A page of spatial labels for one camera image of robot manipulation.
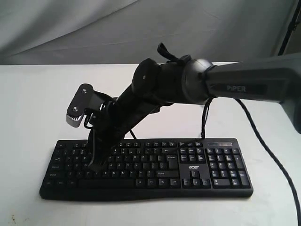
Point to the grey fabric backdrop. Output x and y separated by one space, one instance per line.
62 32

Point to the black tripod stand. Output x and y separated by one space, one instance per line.
295 21

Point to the black Acer keyboard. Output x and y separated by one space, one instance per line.
148 169

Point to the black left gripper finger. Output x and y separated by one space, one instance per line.
93 165

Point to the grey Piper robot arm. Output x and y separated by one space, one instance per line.
194 81

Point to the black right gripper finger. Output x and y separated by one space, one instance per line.
101 156

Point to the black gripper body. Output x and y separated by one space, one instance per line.
119 117

